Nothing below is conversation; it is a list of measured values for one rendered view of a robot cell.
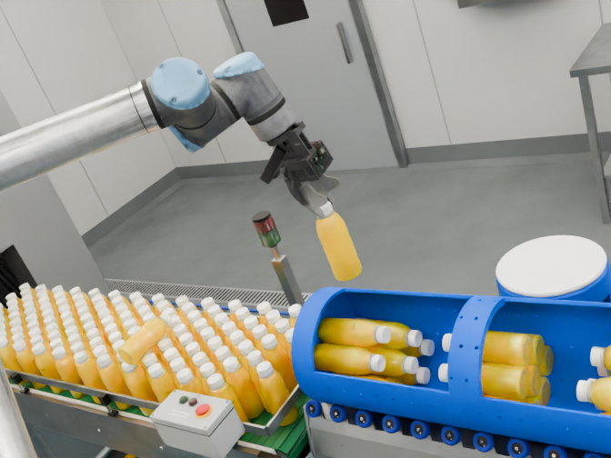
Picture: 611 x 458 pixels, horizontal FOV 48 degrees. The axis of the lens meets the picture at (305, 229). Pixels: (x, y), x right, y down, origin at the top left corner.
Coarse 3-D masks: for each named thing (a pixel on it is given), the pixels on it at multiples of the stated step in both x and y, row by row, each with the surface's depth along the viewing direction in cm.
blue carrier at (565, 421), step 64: (320, 320) 170; (384, 320) 177; (448, 320) 165; (512, 320) 155; (576, 320) 145; (320, 384) 159; (384, 384) 147; (448, 384) 137; (576, 384) 148; (576, 448) 130
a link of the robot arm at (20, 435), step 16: (0, 368) 124; (0, 384) 122; (0, 400) 121; (0, 416) 119; (16, 416) 122; (0, 432) 118; (16, 432) 120; (0, 448) 117; (16, 448) 119; (32, 448) 122
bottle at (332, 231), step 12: (336, 216) 149; (324, 228) 148; (336, 228) 148; (324, 240) 150; (336, 240) 149; (348, 240) 151; (336, 252) 150; (348, 252) 151; (336, 264) 152; (348, 264) 152; (360, 264) 154; (336, 276) 154; (348, 276) 153
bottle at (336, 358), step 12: (324, 348) 165; (336, 348) 163; (348, 348) 161; (360, 348) 160; (324, 360) 163; (336, 360) 161; (348, 360) 159; (360, 360) 158; (336, 372) 163; (348, 372) 160; (360, 372) 158
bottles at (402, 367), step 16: (384, 352) 162; (400, 352) 162; (416, 352) 166; (432, 352) 167; (400, 368) 160; (416, 368) 160; (528, 368) 142; (544, 368) 147; (544, 384) 146; (512, 400) 137; (528, 400) 142; (544, 400) 147
